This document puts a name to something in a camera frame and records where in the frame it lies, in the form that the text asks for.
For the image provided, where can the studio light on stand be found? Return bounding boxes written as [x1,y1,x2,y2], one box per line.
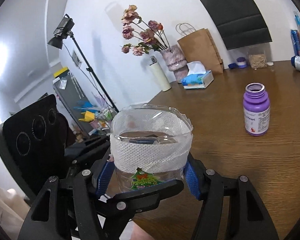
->
[47,14,119,113]

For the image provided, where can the dried pink flowers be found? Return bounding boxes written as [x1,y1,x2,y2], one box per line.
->
[121,5,171,56]

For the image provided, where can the blue lid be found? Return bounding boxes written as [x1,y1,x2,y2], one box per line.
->
[228,63,237,69]

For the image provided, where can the black folding chair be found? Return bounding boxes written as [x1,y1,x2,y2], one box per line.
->
[0,94,110,201]

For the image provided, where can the brown paper bag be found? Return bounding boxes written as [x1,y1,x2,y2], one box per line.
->
[175,23,224,75]

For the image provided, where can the grey refrigerator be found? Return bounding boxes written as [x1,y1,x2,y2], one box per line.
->
[53,67,92,137]

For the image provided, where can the clear jar with grains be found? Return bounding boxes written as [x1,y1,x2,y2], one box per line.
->
[248,46,267,69]

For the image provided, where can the small blue-white jar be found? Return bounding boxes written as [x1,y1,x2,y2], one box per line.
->
[236,57,248,68]

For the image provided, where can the white thermos bottle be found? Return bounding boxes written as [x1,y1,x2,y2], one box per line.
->
[149,56,171,92]

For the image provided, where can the pink ceramic vase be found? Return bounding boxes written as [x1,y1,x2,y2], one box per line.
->
[160,44,189,83]

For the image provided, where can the black paper bag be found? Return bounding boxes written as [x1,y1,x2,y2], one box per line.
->
[200,0,272,50]

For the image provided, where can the blue drink can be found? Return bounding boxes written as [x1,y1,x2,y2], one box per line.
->
[290,29,300,56]

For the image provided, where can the blue tissue box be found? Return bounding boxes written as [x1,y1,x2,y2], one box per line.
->
[181,61,214,89]

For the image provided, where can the cart with colourful items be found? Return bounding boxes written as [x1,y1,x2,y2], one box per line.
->
[73,92,117,135]

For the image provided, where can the purple pill bottle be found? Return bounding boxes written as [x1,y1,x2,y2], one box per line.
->
[243,83,270,137]

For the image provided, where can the clear plastic cup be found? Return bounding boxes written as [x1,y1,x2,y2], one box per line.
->
[110,104,193,192]

